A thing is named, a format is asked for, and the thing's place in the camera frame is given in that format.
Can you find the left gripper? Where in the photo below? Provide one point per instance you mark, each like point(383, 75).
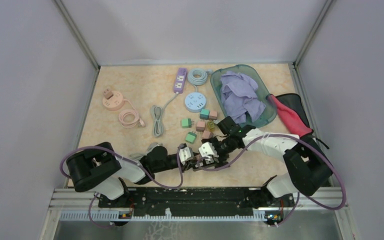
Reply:
point(188, 164)

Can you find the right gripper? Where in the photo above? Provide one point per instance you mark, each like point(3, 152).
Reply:
point(215, 141)

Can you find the yellow USB charger plug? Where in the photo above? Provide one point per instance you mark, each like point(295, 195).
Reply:
point(211, 125)

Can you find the green plug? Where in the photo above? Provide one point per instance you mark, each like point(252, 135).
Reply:
point(191, 137)
point(186, 123)

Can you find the brown pink USB charger plug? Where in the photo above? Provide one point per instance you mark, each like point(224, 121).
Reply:
point(213, 115)

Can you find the teal USB charger plug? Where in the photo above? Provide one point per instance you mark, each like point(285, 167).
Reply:
point(204, 114)

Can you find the blue round power socket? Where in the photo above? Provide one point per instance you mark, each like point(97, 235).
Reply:
point(195, 102)

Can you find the pink round power socket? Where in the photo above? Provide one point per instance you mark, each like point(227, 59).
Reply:
point(115, 102)

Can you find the black power strip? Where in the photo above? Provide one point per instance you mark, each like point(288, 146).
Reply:
point(212, 165)

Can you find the purple power strip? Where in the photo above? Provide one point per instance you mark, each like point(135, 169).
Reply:
point(180, 80)

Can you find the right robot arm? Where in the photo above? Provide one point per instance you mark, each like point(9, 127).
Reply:
point(307, 166)

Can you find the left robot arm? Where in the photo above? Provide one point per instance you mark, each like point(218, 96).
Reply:
point(98, 168)

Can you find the teal plastic basin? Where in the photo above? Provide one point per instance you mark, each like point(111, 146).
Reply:
point(269, 113)

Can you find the lavender cloth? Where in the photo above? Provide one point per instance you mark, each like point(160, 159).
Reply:
point(238, 94)

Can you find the red and black bag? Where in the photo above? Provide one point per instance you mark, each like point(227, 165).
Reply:
point(289, 108)

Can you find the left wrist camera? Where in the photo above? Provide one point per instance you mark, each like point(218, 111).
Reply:
point(185, 154)

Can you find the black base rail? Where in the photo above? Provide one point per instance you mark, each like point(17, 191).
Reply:
point(196, 202)

